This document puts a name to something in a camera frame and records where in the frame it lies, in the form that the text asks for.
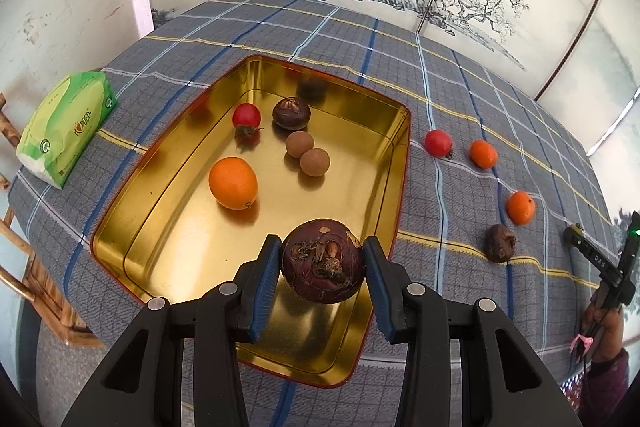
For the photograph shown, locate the large water chestnut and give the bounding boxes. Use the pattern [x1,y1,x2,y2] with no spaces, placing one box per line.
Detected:
[281,218,366,304]

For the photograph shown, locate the grey plaid cloth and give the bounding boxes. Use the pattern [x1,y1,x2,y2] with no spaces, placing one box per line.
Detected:
[10,0,617,410]

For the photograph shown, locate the pink tie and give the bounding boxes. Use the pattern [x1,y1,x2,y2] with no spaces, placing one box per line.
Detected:
[570,332,596,356]

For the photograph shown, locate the green tissue pack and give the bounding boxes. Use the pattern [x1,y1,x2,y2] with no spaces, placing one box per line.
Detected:
[16,71,119,190]

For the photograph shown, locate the red and gold tin box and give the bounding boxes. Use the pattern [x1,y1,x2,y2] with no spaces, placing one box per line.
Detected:
[91,55,412,389]

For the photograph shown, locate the person's right forearm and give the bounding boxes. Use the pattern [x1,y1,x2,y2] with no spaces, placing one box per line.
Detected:
[562,347,631,413]

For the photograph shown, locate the smooth round orange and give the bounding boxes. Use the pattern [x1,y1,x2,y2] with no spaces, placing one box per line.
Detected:
[208,157,259,211]

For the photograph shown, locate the large mandarin orange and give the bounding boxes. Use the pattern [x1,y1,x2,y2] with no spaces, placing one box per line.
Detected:
[506,191,536,226]

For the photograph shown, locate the person's right hand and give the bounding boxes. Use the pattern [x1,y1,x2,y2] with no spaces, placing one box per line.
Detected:
[580,292,626,364]

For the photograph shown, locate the brown longan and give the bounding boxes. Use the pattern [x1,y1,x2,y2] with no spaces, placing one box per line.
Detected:
[285,131,315,158]
[299,148,331,178]

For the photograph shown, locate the red cherry tomato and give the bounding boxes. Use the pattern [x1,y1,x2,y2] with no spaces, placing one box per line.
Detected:
[232,103,262,130]
[424,130,454,158]

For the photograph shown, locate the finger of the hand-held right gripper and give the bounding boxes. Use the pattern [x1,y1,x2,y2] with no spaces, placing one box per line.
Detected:
[564,223,613,280]

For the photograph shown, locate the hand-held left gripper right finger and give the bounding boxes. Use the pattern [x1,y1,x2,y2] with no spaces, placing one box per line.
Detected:
[362,236,586,427]

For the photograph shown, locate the small mandarin orange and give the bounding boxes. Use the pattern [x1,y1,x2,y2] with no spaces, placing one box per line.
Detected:
[469,140,499,170]

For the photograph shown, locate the wooden chair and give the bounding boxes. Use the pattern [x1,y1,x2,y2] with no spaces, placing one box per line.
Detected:
[0,93,106,349]

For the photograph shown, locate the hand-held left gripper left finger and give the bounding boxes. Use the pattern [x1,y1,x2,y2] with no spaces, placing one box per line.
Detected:
[60,234,283,427]

